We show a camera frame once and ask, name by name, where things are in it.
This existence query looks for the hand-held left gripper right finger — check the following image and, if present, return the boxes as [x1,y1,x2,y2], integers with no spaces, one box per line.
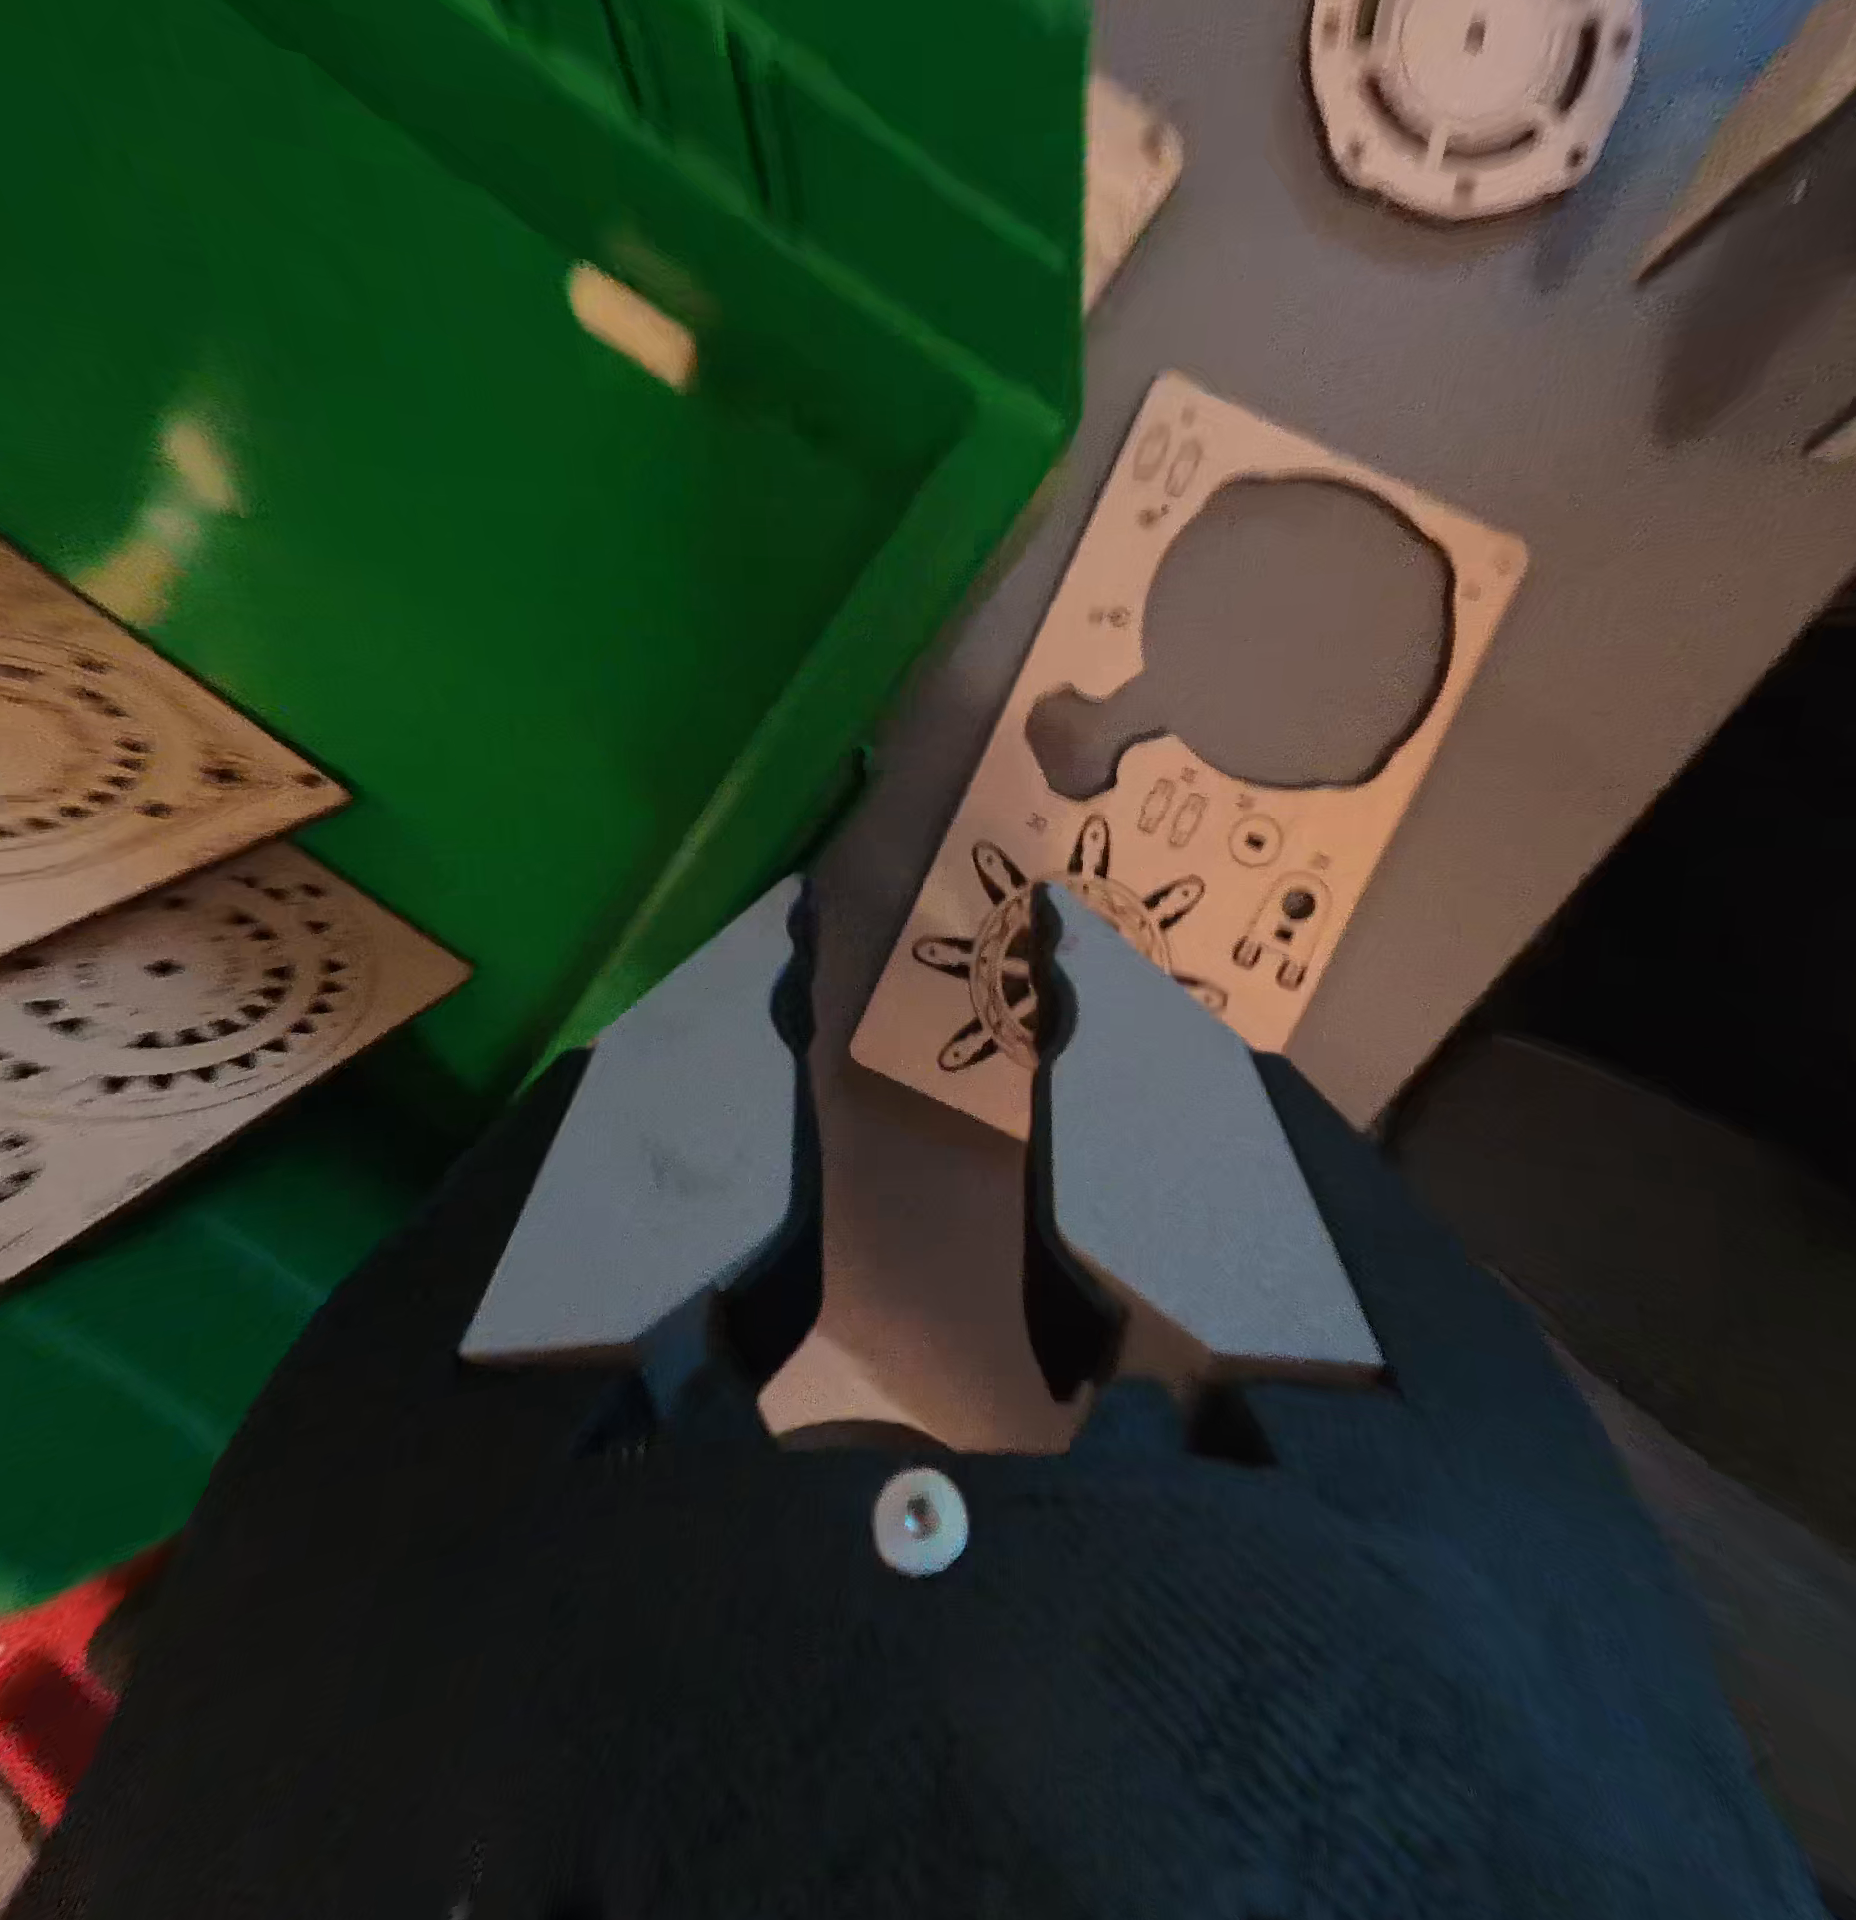
[1026,881,1389,1400]

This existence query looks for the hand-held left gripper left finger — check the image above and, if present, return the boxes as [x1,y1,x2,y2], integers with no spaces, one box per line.
[458,874,829,1379]

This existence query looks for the wooden sheet with spoked wheel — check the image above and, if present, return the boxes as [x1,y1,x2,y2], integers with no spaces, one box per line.
[851,371,1528,1143]

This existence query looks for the green plastic bin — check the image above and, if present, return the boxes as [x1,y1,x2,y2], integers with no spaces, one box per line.
[0,0,1096,1615]

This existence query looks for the wooden sheet with lobed cutouts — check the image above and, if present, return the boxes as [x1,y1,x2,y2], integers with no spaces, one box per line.
[1084,72,1184,320]

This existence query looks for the red plastic object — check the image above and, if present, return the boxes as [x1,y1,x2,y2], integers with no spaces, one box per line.
[0,1560,165,1847]

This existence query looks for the small pale wooden piece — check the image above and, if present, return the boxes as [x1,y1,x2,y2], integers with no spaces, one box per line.
[79,410,248,623]

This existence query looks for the small cream block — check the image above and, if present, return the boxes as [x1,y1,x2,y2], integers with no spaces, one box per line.
[568,262,700,396]

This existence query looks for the round wooden ring part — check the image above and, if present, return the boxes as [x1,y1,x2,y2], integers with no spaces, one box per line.
[1309,0,1646,227]

